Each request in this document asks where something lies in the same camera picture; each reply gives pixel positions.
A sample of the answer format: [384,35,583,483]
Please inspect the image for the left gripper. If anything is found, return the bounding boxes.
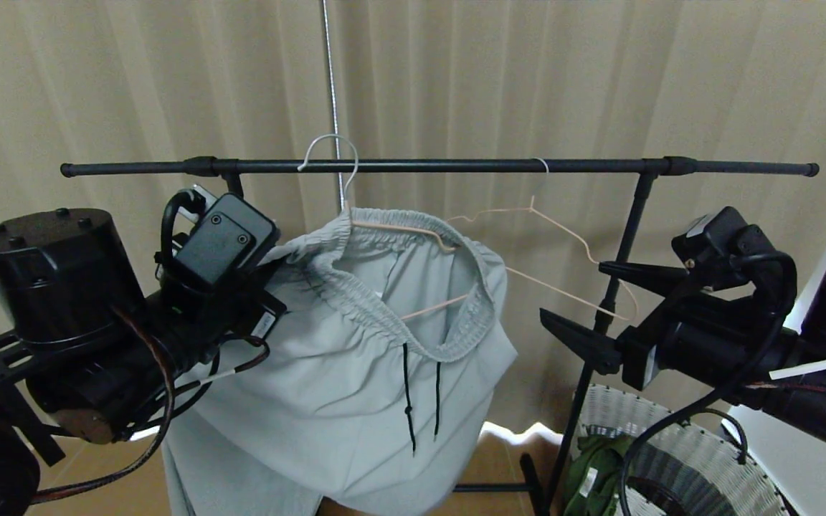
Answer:
[26,272,289,446]

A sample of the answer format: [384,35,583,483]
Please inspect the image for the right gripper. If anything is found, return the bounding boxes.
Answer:
[540,262,826,464]

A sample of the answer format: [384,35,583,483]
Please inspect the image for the green garment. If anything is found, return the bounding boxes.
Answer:
[564,434,636,516]

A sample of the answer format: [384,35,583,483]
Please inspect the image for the pale grey shorts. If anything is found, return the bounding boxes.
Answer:
[162,208,519,516]

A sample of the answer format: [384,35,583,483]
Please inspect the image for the pink clothes hanger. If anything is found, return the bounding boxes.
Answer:
[447,159,640,322]
[298,135,473,321]

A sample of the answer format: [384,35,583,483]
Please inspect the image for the white laundry basket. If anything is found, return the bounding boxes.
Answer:
[576,386,790,516]

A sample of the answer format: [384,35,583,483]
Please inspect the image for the black clothes rack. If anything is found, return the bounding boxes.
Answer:
[60,156,820,516]

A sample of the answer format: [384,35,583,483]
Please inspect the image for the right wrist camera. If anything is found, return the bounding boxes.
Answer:
[671,206,798,296]

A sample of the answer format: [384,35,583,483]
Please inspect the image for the black cable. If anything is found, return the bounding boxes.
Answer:
[617,251,799,516]
[161,190,206,287]

